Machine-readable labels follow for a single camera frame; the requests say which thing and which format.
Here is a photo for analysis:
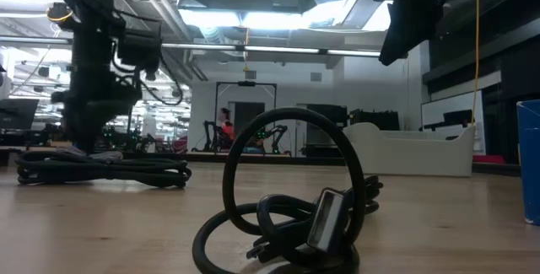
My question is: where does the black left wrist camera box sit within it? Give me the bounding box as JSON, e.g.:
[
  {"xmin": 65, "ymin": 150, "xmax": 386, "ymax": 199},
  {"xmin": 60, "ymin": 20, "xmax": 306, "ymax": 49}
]
[{"xmin": 116, "ymin": 27, "xmax": 164, "ymax": 82}]

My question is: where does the white wall board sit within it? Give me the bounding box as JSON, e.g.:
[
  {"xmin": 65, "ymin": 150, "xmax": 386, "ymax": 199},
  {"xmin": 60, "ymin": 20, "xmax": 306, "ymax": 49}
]
[{"xmin": 420, "ymin": 90, "xmax": 484, "ymax": 132}]

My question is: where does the white plastic bin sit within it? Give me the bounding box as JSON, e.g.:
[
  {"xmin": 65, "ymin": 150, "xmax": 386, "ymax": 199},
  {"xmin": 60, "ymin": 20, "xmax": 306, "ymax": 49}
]
[{"xmin": 342, "ymin": 121, "xmax": 477, "ymax": 179}]

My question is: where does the red box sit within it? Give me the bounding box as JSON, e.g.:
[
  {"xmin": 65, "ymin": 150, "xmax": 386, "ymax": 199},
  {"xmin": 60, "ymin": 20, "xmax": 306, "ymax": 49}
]
[{"xmin": 472, "ymin": 153, "xmax": 507, "ymax": 165}]

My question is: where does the long ceiling light strip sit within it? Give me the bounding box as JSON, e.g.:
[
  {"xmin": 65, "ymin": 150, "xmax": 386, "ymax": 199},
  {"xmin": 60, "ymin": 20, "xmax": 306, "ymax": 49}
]
[{"xmin": 160, "ymin": 42, "xmax": 383, "ymax": 58}]

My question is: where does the black computer monitor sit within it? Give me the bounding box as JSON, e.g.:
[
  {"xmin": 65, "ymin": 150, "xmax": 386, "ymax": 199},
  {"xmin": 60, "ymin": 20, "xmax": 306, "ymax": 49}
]
[{"xmin": 0, "ymin": 98, "xmax": 41, "ymax": 132}]

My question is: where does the person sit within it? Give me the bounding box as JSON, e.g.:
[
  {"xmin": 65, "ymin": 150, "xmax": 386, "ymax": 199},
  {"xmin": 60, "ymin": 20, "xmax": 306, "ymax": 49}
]
[{"xmin": 219, "ymin": 107, "xmax": 236, "ymax": 141}]

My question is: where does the black metal station frame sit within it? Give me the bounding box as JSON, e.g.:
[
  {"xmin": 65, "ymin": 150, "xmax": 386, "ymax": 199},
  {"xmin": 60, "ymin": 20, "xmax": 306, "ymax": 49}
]
[{"xmin": 213, "ymin": 80, "xmax": 278, "ymax": 155}]

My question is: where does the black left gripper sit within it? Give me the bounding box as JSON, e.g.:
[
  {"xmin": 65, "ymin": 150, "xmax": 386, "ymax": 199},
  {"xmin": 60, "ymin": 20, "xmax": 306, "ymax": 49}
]
[{"xmin": 50, "ymin": 78, "xmax": 143, "ymax": 162}]

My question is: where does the blue plastic container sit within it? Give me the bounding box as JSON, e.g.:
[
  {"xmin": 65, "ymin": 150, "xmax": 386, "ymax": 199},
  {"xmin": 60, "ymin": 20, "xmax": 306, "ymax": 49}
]
[{"xmin": 516, "ymin": 99, "xmax": 540, "ymax": 227}]

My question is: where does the black cabinet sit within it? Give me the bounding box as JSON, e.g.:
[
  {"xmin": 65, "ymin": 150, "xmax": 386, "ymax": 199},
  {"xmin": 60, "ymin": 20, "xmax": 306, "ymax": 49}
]
[{"xmin": 305, "ymin": 104, "xmax": 348, "ymax": 158}]

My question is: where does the black looped USB-C cable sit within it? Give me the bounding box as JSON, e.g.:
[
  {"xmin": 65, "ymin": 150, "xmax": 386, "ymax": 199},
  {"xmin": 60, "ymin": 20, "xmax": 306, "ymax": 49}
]
[{"xmin": 192, "ymin": 106, "xmax": 385, "ymax": 274}]

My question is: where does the black equipment shelf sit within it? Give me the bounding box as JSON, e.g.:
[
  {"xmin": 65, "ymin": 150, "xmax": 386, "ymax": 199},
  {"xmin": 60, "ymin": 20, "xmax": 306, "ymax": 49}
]
[{"xmin": 348, "ymin": 108, "xmax": 401, "ymax": 132}]

